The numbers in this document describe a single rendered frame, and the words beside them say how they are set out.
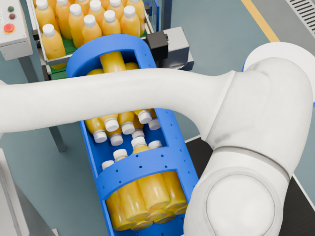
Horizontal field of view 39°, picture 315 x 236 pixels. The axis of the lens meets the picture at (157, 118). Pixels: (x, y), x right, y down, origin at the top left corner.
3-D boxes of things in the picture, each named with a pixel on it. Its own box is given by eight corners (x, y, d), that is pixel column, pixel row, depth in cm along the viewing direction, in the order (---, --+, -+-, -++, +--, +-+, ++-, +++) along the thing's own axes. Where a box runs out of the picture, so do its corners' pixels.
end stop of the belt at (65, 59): (48, 66, 165) (47, 62, 162) (48, 64, 165) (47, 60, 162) (153, 41, 171) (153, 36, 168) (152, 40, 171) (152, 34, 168)
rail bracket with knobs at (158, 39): (146, 66, 171) (145, 49, 162) (140, 51, 175) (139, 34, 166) (170, 60, 173) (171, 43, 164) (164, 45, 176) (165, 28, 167)
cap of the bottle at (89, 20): (86, 27, 156) (85, 24, 155) (83, 19, 158) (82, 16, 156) (96, 25, 157) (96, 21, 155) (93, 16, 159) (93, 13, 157)
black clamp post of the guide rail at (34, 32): (37, 48, 174) (32, 35, 167) (35, 42, 176) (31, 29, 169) (42, 47, 175) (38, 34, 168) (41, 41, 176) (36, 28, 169)
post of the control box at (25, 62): (59, 152, 252) (10, 41, 163) (57, 146, 253) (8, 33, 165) (66, 150, 252) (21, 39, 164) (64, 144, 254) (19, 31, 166)
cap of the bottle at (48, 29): (41, 29, 156) (41, 25, 154) (52, 25, 157) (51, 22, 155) (45, 37, 154) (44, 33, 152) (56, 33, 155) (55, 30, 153)
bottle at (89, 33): (89, 62, 172) (82, 32, 155) (84, 48, 175) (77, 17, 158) (107, 58, 173) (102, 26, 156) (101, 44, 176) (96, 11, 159)
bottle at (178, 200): (188, 206, 128) (168, 149, 136) (186, 199, 121) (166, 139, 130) (165, 214, 128) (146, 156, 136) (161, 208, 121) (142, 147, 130)
